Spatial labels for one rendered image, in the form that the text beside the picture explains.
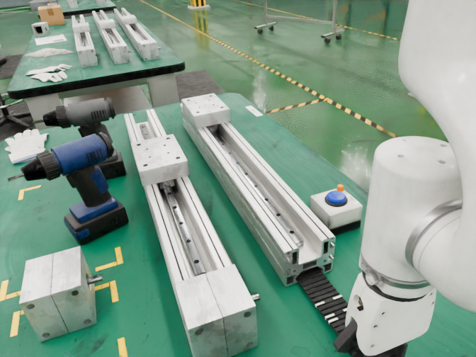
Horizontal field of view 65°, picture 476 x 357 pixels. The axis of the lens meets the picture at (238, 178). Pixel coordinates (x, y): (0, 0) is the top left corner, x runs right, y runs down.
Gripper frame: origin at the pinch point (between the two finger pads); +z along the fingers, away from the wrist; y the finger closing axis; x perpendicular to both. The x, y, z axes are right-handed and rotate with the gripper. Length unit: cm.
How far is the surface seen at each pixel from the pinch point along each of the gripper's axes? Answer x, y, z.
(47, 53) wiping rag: 257, -59, 2
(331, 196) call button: 30.8, 11.9, -3.4
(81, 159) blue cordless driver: 49, -35, -15
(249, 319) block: 9.9, -15.1, -3.2
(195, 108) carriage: 82, -3, -9
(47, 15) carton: 396, -65, -6
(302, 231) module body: 25.9, 2.2, -1.2
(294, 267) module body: 18.9, -3.1, -0.2
